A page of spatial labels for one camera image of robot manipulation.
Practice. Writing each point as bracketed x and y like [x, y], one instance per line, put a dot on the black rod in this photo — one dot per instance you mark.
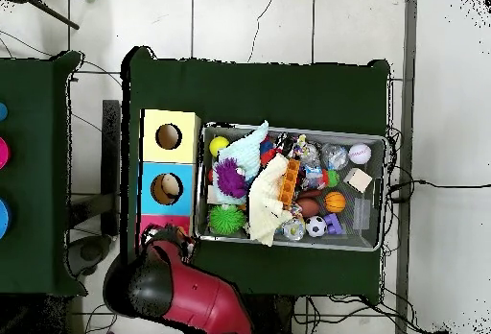
[57, 17]

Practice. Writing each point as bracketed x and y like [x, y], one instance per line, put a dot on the yellow ball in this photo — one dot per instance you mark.
[219, 146]

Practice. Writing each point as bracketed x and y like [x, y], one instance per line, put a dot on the dark green table cloth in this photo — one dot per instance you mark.
[34, 80]
[249, 92]

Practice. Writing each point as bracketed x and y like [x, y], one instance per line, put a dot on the green spiky ball with eyes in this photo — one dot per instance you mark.
[226, 219]

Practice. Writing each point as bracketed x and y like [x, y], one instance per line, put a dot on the white baseball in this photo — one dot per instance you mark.
[360, 153]

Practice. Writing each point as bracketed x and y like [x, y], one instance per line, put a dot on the small blue round toy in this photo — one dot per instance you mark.
[2, 111]

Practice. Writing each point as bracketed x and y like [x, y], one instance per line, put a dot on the purple spiky ball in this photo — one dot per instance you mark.
[230, 178]

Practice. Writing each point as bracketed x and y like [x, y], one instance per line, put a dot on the brown toy football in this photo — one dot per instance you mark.
[308, 206]

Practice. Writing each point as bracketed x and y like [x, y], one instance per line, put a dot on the pink round toy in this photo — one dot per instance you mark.
[3, 152]

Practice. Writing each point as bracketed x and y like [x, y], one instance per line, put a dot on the large blue round toy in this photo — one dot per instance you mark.
[4, 217]

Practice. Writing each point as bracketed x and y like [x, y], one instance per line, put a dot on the orange toy building brick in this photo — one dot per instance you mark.
[289, 184]

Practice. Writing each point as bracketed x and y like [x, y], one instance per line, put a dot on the tan plush toy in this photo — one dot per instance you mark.
[181, 231]

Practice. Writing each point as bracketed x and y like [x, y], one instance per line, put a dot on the plain wooden block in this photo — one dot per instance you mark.
[358, 179]

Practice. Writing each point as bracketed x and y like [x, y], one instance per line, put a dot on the mint knitted cloth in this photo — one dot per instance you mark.
[245, 153]

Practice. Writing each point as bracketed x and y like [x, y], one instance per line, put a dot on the purple toy piece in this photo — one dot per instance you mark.
[333, 224]

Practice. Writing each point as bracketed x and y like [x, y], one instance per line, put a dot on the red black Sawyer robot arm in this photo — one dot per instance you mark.
[191, 291]

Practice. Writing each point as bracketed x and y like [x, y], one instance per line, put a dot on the small orange basketball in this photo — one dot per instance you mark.
[335, 202]

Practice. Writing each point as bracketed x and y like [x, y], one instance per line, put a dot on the clear mesh bin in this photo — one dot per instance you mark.
[378, 146]

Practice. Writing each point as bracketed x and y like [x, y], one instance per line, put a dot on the black white soccer ball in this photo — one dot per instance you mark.
[316, 226]

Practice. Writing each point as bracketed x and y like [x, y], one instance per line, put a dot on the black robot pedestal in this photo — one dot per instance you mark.
[272, 314]

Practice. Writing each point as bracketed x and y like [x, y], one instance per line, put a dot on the multicolour spiky caterpillar toy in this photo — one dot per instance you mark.
[332, 177]

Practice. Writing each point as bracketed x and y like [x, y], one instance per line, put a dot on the wooden box with three holes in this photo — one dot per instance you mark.
[184, 149]

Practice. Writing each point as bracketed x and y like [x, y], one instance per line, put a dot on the cream knitted cloth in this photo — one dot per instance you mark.
[268, 203]

